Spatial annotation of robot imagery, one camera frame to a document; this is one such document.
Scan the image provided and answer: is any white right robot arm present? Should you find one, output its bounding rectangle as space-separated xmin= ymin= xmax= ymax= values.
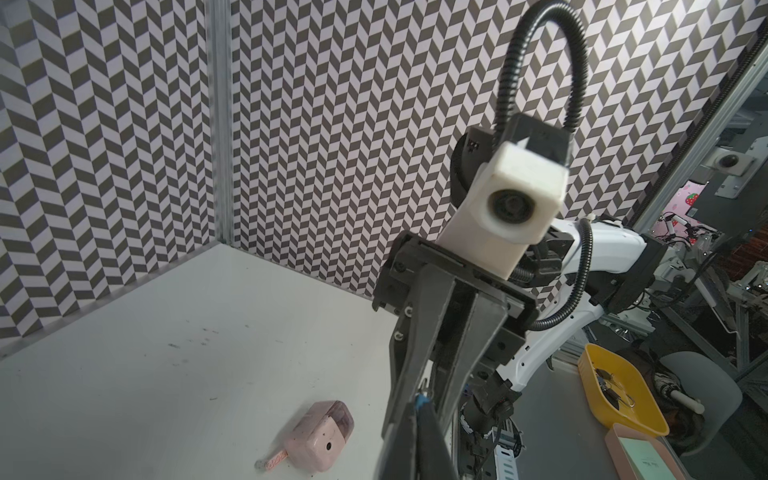
xmin=373 ymin=1 xmax=664 ymax=434

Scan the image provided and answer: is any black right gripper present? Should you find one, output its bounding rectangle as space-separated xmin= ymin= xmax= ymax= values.
xmin=373 ymin=230 xmax=576 ymax=437

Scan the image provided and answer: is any aluminium right corner post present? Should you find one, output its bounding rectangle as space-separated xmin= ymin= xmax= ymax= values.
xmin=628 ymin=31 xmax=767 ymax=233

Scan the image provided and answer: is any aluminium corner post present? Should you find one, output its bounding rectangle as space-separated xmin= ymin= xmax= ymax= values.
xmin=628 ymin=31 xmax=767 ymax=233
xmin=205 ymin=0 xmax=234 ymax=246

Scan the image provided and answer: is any aluminium left corner post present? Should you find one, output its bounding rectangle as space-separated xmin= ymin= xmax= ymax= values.
xmin=205 ymin=0 xmax=234 ymax=246

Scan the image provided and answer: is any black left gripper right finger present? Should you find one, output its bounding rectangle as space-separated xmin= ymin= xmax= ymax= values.
xmin=416 ymin=401 xmax=458 ymax=480

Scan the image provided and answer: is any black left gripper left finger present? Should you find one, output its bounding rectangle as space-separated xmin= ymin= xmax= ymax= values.
xmin=374 ymin=402 xmax=417 ymax=480

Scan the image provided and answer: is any pink pencil sharpener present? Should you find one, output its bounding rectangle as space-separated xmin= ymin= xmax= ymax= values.
xmin=255 ymin=400 xmax=355 ymax=473

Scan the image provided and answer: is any small blue padlock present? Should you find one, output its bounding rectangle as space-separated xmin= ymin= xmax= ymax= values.
xmin=414 ymin=393 xmax=430 ymax=411

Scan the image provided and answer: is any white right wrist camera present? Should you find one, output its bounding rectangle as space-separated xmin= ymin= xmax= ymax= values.
xmin=437 ymin=142 xmax=569 ymax=280

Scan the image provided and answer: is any pink box with screen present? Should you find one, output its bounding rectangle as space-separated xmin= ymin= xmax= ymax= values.
xmin=605 ymin=424 xmax=688 ymax=480

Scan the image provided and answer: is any yellow plastic tray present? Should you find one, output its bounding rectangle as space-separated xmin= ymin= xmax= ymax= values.
xmin=578 ymin=344 xmax=670 ymax=437

